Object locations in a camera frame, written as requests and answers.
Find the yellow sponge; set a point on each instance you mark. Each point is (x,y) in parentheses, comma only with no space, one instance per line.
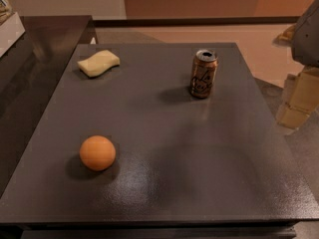
(98,63)

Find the white box on counter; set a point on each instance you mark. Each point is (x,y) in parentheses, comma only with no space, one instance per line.
(10,31)

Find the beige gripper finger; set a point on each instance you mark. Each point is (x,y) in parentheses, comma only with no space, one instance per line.
(300,98)
(285,38)

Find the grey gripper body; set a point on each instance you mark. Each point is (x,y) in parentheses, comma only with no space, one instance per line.
(307,37)

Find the dark side counter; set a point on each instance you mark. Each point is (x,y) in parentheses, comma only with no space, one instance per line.
(29,74)

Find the orange ball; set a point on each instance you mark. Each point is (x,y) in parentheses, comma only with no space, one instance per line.
(97,153)

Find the orange soda can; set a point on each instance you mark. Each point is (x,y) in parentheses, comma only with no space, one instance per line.
(204,67)

